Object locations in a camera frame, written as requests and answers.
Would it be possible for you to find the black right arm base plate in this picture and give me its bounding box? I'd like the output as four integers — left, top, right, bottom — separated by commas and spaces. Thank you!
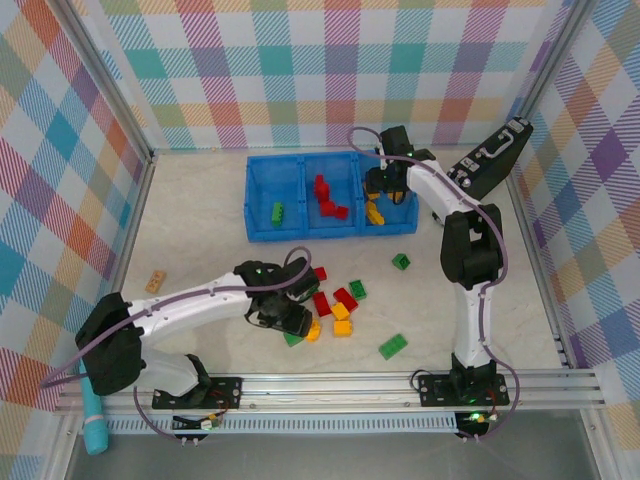
417, 372, 511, 407

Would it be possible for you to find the blue three-compartment plastic bin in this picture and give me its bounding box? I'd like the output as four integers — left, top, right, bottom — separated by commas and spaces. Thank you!
243, 148, 419, 245

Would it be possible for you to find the aluminium frame post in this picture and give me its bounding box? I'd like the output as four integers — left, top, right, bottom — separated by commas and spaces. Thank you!
49, 0, 157, 164
514, 0, 599, 121

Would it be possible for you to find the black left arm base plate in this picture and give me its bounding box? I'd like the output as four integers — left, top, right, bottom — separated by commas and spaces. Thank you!
151, 375, 245, 412

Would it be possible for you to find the small wired connector board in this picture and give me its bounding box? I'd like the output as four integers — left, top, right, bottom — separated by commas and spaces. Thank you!
171, 410, 224, 432
457, 408, 501, 426

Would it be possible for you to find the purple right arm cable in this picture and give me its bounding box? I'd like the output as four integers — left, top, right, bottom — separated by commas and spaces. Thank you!
347, 127, 521, 444

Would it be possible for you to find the white slotted cable duct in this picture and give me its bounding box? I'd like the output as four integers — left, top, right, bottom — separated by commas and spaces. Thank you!
102, 413, 481, 435

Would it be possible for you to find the aluminium side rail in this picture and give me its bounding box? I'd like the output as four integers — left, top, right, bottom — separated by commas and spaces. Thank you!
39, 149, 159, 480
504, 174, 621, 480

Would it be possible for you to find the black briefcase with silver handle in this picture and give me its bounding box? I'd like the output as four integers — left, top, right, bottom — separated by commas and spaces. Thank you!
432, 115, 535, 229

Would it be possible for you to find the aluminium extrusion rail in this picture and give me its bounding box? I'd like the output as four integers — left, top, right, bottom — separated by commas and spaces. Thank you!
54, 372, 601, 416

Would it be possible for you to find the small wooden block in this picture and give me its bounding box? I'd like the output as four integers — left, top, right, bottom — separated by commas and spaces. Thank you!
144, 269, 169, 295

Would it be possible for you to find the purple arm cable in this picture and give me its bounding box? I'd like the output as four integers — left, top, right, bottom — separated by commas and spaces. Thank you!
39, 245, 314, 444
347, 127, 521, 444

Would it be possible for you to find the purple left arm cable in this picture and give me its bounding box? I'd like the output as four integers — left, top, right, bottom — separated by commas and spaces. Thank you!
39, 245, 314, 444

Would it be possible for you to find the teal cylindrical marker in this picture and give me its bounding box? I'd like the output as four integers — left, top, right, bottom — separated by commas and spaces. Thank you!
79, 369, 110, 456

